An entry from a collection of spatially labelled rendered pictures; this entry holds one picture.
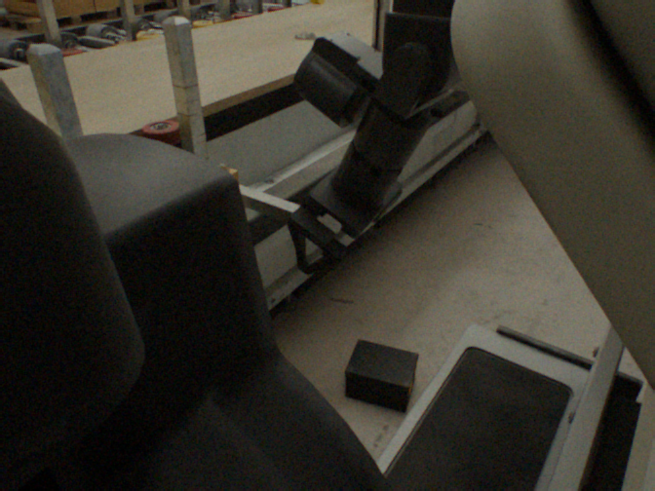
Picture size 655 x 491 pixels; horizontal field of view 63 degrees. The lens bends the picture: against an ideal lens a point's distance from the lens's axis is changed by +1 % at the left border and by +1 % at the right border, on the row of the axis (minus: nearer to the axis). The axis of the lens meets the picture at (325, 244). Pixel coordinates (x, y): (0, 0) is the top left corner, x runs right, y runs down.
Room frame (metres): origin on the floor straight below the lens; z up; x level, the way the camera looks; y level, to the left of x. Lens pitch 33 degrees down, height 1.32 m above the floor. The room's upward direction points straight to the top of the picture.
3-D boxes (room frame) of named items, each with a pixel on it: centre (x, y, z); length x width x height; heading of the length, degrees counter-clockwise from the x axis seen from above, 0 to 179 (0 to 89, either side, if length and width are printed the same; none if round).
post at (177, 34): (1.00, 0.26, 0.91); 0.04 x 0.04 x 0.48; 55
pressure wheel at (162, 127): (1.12, 0.36, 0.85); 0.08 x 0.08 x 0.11
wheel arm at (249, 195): (1.00, 0.20, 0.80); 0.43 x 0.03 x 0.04; 55
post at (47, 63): (0.79, 0.41, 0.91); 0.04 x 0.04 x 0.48; 55
